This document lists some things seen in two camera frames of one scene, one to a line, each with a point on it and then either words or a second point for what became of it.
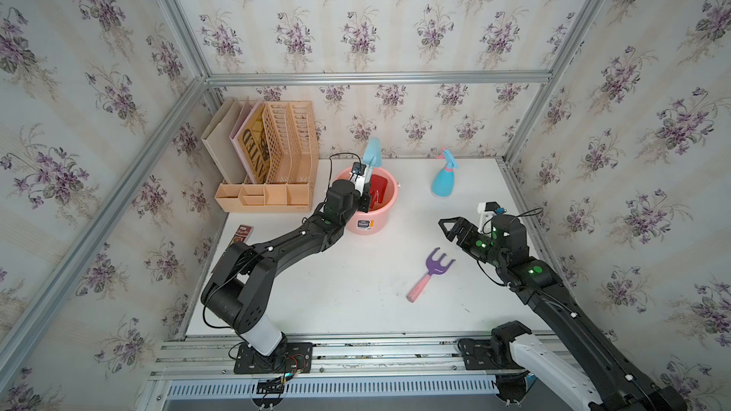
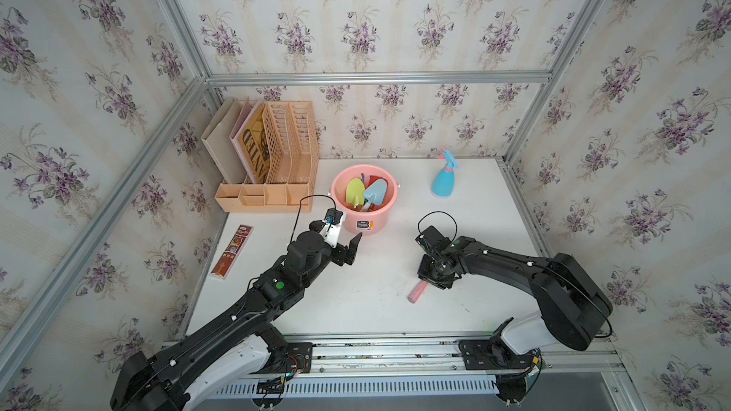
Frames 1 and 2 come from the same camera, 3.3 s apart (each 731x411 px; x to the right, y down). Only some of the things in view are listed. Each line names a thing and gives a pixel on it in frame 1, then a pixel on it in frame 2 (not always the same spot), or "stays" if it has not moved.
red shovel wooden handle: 379,185 stays
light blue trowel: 372,157 → 374,193
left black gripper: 365,198 → 340,252
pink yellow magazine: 250,141 stays
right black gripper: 461,225 → 442,283
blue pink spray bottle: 444,183 stays
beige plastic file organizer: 288,185 stays
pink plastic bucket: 376,221 stays
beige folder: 216,138 stays
